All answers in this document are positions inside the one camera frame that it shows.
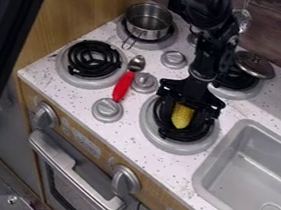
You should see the silver pot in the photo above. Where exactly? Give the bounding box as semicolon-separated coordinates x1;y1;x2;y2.
119;0;178;58

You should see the red handled silver spoon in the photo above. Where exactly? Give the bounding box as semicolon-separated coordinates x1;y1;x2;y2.
110;51;149;108

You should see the yellow toy corn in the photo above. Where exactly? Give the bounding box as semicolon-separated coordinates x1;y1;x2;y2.
169;102;198;132

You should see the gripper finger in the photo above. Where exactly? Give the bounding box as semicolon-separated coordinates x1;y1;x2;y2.
189;103;220;138
149;92;179;133

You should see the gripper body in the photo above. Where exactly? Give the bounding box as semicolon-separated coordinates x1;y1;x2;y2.
153;69;232;117

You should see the toy stove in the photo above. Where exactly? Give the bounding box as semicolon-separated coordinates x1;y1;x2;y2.
42;0;277;168

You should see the silver lid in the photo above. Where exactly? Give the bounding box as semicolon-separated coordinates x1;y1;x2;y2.
231;49;280;83

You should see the toy sink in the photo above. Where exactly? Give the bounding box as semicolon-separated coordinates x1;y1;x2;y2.
186;111;281;210

